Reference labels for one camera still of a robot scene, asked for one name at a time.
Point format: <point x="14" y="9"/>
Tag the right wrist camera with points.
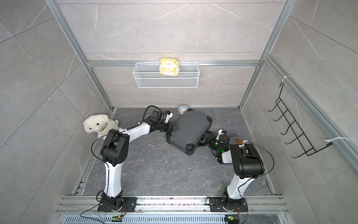
<point x="221" y="132"/>

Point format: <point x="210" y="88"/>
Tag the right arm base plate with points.
<point x="219" y="204"/>

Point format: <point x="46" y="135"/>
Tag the small grey globe ball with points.
<point x="182" y="109"/>

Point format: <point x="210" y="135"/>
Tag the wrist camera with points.
<point x="167" y="116"/>
<point x="221" y="132"/>

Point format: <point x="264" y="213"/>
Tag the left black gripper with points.
<point x="172" y="129"/>

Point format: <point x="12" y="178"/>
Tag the white wire mesh basket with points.
<point x="148" y="75"/>

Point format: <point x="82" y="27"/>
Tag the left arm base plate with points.
<point x="108" y="204"/>

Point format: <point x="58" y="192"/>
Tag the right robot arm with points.
<point x="247" y="165"/>

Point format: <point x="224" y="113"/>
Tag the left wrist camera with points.
<point x="167" y="116"/>

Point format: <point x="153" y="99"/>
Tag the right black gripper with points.
<point x="210" y="140"/>

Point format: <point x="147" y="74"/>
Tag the yellow packet in basket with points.
<point x="169" y="66"/>

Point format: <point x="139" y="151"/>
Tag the white plush dog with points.
<point x="100" y="124"/>

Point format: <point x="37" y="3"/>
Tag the grey poker set case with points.
<point x="189" y="130"/>

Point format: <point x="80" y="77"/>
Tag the small brown white plush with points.
<point x="241" y="142"/>

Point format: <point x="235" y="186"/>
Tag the black wire hook rack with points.
<point x="294" y="127"/>

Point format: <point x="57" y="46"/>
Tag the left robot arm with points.
<point x="115" y="151"/>

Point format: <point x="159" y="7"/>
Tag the aluminium mounting rail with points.
<point x="253" y="204"/>

